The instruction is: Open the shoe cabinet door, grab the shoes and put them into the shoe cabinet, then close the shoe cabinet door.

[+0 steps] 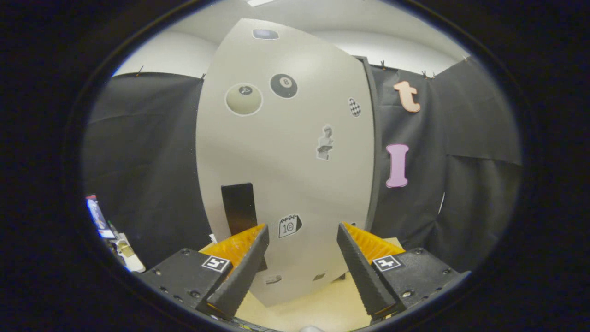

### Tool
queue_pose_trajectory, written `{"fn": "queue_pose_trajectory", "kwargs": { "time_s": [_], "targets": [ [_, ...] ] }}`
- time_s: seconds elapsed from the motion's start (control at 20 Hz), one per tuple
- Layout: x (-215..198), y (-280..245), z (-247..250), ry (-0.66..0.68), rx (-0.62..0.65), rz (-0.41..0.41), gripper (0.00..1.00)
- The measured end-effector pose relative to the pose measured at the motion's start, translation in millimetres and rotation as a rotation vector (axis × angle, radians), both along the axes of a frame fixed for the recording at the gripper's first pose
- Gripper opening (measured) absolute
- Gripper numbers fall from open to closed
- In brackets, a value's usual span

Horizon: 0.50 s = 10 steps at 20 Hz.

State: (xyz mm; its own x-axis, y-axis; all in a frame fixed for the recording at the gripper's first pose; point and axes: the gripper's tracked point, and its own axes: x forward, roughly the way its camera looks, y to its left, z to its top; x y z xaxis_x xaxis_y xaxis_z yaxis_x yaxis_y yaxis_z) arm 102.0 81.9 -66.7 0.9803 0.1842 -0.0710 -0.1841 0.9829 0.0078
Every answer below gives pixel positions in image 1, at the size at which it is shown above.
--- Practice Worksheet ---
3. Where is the black backdrop cloth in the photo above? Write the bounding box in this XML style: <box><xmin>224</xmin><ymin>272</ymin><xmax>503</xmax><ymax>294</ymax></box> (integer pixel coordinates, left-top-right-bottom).
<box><xmin>83</xmin><ymin>55</ymin><xmax>524</xmax><ymax>273</ymax></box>

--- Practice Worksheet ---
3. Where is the white side desk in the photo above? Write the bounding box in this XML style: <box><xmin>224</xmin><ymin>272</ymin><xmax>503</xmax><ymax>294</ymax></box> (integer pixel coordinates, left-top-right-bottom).
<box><xmin>121</xmin><ymin>251</ymin><xmax>146</xmax><ymax>273</ymax></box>

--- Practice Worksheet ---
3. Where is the computer monitor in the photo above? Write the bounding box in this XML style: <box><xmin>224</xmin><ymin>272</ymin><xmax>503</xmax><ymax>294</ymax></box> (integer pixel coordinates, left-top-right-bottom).
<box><xmin>86</xmin><ymin>194</ymin><xmax>116</xmax><ymax>239</ymax></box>

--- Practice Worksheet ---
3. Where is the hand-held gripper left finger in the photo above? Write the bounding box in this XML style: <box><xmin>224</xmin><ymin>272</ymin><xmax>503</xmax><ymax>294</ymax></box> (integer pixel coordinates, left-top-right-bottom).
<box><xmin>136</xmin><ymin>224</ymin><xmax>270</xmax><ymax>320</ymax></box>

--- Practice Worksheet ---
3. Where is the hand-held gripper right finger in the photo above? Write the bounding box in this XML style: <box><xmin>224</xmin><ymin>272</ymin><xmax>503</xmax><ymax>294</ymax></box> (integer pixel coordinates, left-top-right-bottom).
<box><xmin>337</xmin><ymin>222</ymin><xmax>471</xmax><ymax>321</ymax></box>

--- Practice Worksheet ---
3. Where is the black door handle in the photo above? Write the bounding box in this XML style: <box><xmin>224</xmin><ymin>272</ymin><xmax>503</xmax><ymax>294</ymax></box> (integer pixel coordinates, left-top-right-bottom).
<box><xmin>221</xmin><ymin>183</ymin><xmax>268</xmax><ymax>273</ymax></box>

